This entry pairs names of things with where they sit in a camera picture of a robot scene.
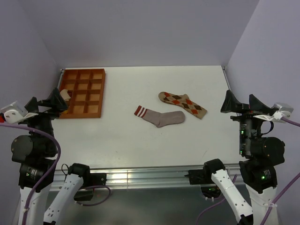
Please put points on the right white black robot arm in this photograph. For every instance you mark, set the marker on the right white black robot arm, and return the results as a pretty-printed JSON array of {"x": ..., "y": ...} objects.
[{"x": 258, "y": 172}]

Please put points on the rolled beige sock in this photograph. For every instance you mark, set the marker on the rolled beige sock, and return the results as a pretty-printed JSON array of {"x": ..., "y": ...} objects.
[{"x": 65, "y": 94}]

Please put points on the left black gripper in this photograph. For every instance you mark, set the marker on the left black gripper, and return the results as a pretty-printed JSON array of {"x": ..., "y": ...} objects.
[{"x": 55, "y": 100}]

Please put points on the orange compartment tray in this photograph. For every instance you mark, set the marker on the orange compartment tray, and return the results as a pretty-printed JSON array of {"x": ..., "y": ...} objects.
[{"x": 87, "y": 90}]

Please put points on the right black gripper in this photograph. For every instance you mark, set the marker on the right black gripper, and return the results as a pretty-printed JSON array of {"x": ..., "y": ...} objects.
[{"x": 255, "y": 107}]

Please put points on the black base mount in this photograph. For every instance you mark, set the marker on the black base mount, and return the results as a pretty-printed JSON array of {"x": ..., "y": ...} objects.
[
  {"x": 196, "y": 177},
  {"x": 98, "y": 179}
]

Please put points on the black box under rail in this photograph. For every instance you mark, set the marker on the black box under rail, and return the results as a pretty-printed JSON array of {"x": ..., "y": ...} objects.
[{"x": 84, "y": 195}]

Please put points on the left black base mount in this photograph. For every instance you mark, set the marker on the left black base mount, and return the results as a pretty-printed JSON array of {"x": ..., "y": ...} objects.
[{"x": 98, "y": 179}]

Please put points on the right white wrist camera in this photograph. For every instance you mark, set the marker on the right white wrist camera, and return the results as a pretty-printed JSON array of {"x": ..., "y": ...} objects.
[{"x": 282, "y": 111}]

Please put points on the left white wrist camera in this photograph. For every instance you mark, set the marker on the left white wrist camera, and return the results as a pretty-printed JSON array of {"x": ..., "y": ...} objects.
[{"x": 15, "y": 113}]

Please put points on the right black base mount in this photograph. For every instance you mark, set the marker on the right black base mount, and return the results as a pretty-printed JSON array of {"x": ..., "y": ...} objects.
[{"x": 196, "y": 177}]

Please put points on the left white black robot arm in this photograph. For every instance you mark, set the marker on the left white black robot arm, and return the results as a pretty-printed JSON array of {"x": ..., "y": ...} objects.
[{"x": 35, "y": 153}]

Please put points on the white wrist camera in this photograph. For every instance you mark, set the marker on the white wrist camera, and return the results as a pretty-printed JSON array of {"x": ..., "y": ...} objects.
[
  {"x": 282, "y": 111},
  {"x": 15, "y": 113}
]

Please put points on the grey sock red stripes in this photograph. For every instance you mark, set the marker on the grey sock red stripes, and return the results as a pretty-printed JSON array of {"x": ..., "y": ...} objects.
[{"x": 160, "y": 119}]

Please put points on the aluminium frame rail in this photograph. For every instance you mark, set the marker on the aluminium frame rail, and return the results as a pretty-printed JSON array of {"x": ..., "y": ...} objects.
[{"x": 147, "y": 177}]

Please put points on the tan argyle sock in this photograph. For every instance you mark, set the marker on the tan argyle sock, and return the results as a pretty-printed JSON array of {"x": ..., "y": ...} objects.
[{"x": 184, "y": 102}]

